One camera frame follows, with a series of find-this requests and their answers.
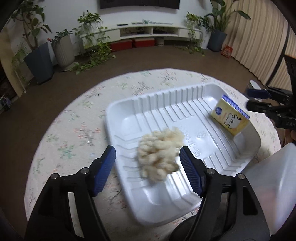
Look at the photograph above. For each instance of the cream chenille noodle pad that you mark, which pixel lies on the cream chenille noodle pad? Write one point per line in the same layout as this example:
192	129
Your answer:
157	153

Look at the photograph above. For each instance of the red storage box left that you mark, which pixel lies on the red storage box left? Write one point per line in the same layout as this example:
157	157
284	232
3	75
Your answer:
121	45

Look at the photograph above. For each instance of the small plant on console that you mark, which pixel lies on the small plant on console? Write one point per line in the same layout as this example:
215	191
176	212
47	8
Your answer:
195	23

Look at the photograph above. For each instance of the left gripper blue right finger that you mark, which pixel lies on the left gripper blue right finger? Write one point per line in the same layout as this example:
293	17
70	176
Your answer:
194	169

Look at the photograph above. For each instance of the wall-mounted black television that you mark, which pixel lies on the wall-mounted black television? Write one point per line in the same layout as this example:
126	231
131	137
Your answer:
172	4

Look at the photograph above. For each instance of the red storage box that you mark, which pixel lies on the red storage box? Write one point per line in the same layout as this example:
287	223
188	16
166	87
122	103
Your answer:
143	42
121	45

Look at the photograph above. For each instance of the tall plant in dark pot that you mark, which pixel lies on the tall plant in dark pot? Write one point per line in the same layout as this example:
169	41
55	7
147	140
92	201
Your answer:
38	60

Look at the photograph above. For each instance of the floral tablecloth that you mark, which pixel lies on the floral tablecloth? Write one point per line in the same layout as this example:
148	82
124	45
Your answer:
78	136

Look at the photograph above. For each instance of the red sign on floor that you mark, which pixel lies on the red sign on floor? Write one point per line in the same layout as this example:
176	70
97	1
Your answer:
227	51

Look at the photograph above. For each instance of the translucent plastic container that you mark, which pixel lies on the translucent plastic container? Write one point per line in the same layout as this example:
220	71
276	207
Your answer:
273	181

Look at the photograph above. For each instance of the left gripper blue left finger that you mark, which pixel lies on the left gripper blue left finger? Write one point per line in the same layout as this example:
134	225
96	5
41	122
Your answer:
101	168

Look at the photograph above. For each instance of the large-leaf plant in dark pot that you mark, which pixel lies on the large-leaf plant in dark pot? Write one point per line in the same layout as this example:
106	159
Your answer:
221	14

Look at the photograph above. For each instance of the red storage box right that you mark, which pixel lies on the red storage box right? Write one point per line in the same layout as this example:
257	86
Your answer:
143	42

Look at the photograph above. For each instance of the beige curtain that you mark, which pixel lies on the beige curtain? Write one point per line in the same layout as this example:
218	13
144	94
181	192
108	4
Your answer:
257	44

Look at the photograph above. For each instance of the white TV console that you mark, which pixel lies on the white TV console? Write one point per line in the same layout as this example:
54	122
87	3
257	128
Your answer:
147	30

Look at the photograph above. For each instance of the trailing green vine plant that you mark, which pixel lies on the trailing green vine plant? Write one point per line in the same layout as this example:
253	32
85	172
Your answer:
91	34

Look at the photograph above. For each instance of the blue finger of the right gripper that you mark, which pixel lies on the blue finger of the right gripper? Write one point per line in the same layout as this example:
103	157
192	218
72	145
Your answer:
261	107
258	93

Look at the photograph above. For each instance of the blue yellow tissue pack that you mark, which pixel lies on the blue yellow tissue pack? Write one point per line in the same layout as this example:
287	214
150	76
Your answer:
230	115

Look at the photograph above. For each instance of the plant in white ribbed pot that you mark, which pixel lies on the plant in white ribbed pot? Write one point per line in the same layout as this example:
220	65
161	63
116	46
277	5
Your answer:
63	49

